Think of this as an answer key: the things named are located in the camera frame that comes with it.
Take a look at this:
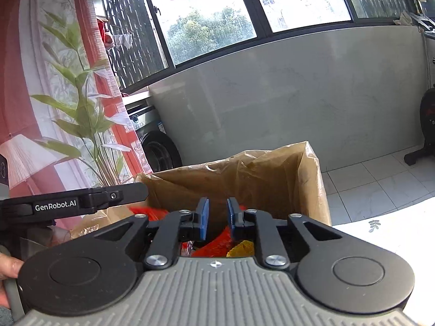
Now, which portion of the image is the cardboard box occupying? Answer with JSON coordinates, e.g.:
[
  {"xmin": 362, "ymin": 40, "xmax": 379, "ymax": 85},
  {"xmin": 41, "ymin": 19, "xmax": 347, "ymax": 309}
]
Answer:
[{"xmin": 71, "ymin": 141, "xmax": 333, "ymax": 245}]

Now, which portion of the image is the washing machine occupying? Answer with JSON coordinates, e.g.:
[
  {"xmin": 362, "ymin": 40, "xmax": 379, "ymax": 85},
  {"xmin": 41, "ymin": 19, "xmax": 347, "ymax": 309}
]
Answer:
[{"xmin": 124, "ymin": 104, "xmax": 183, "ymax": 174}]

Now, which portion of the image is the brown paper-lined box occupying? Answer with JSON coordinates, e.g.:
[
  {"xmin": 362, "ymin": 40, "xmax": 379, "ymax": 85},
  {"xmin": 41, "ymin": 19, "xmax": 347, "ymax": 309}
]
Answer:
[{"xmin": 71, "ymin": 141, "xmax": 328, "ymax": 242}]

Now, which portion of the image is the white rag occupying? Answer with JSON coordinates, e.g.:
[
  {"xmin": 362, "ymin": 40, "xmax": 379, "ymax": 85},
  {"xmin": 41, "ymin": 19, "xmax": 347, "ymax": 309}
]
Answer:
[{"xmin": 394, "ymin": 10, "xmax": 414, "ymax": 26}]

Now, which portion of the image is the red snack packet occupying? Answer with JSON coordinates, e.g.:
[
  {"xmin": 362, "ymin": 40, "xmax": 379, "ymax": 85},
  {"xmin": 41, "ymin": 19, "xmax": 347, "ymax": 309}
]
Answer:
[{"xmin": 130, "ymin": 205, "xmax": 169, "ymax": 222}]

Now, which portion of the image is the printed backdrop curtain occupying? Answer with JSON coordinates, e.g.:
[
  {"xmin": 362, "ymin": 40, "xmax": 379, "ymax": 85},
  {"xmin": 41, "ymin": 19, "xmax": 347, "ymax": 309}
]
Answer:
[{"xmin": 0, "ymin": 0, "xmax": 153, "ymax": 245}]

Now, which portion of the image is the yellow snack packet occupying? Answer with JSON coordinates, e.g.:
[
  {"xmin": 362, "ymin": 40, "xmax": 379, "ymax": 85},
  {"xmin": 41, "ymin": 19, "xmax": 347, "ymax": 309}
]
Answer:
[{"xmin": 226, "ymin": 240, "xmax": 255, "ymax": 258}]

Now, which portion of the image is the small white hanging garment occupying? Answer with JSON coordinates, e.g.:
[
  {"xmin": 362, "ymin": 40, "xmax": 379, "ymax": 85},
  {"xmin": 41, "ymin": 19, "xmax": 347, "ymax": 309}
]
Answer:
[{"xmin": 113, "ymin": 33, "xmax": 134, "ymax": 50}]

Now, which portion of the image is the orange-red snack packet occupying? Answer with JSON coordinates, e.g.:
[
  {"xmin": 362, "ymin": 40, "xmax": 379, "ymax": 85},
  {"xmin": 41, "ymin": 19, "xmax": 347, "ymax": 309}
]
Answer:
[{"xmin": 193, "ymin": 204, "xmax": 255, "ymax": 259}]

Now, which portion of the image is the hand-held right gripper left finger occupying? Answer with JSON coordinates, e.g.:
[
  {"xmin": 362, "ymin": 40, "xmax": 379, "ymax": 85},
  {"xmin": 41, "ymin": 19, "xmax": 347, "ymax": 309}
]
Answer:
[{"xmin": 90, "ymin": 197, "xmax": 210, "ymax": 270}]

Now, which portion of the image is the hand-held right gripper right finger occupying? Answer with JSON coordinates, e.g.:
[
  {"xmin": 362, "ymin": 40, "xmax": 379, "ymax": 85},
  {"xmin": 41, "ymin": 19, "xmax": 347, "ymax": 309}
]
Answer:
[{"xmin": 226, "ymin": 197, "xmax": 344, "ymax": 270}]

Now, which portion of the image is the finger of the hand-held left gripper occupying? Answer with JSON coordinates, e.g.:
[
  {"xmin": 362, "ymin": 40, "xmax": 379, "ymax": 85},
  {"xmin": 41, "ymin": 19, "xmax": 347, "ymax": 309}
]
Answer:
[{"xmin": 0, "ymin": 182, "xmax": 149, "ymax": 218}]

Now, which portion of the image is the person's left hand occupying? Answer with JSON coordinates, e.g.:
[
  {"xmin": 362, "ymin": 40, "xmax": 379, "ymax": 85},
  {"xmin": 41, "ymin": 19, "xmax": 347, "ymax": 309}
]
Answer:
[{"xmin": 0, "ymin": 255, "xmax": 25, "ymax": 309}]

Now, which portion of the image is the black exercise bike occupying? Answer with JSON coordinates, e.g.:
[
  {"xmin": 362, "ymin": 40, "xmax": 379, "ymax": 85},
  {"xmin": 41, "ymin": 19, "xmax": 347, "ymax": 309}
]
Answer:
[{"xmin": 404, "ymin": 12, "xmax": 435, "ymax": 167}]

